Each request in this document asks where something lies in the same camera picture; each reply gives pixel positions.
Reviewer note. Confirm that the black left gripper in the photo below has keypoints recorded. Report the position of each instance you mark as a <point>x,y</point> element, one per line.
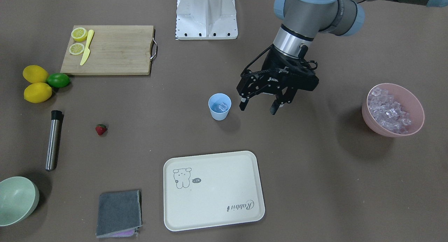
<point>271,62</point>

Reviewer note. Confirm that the ice cubes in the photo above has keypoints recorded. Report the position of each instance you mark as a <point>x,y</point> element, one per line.
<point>220,107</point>

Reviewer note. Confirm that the light blue plastic cup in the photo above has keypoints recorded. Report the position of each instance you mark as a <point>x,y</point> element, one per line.
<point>218,98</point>

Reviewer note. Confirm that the red strawberry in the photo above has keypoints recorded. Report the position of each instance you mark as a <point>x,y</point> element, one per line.
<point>100,129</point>

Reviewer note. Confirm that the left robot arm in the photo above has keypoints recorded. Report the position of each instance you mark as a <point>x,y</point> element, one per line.
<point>302,20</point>

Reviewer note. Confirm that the pink bowl of ice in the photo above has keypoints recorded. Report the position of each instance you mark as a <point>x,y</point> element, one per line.
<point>392,111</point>

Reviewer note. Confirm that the cream rabbit tray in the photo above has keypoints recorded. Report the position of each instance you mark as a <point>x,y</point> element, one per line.
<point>212,190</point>

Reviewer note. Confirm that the wooden cutting board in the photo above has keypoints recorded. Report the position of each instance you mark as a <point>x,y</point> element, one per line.
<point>115,50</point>

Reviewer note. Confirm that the yellow plastic knife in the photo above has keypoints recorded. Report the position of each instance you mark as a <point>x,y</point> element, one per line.
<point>87,51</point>

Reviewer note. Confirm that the grey folded cloth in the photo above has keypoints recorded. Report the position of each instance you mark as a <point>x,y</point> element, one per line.
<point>119,214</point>

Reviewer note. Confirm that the lemon slice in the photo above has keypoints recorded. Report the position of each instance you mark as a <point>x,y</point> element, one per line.
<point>79,34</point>
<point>76,48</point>

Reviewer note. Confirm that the green lime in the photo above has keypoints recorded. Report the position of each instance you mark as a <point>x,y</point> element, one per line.
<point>58,80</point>

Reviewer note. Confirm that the steel muddler black tip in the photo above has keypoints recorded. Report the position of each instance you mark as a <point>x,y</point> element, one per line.
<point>54,138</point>

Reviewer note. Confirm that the yellow lemon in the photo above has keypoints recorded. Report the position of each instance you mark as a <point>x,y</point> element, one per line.
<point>35,74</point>
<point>37,92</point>

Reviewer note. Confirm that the mint green bowl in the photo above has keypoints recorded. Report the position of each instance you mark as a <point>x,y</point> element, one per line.
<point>19,197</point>

